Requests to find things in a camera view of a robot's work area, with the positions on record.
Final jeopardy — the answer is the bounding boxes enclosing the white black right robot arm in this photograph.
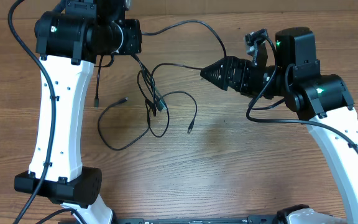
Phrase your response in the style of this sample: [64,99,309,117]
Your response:
[201,27,358,223]

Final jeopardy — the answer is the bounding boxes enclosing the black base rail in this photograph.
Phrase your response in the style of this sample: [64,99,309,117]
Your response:
[113,205,335,224]

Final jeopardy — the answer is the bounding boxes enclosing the black usb cable grey plug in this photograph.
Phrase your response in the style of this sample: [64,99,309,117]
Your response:
[96,97,149,151]

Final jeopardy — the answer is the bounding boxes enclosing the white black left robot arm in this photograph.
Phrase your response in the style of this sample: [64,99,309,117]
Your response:
[14,0,142,223]

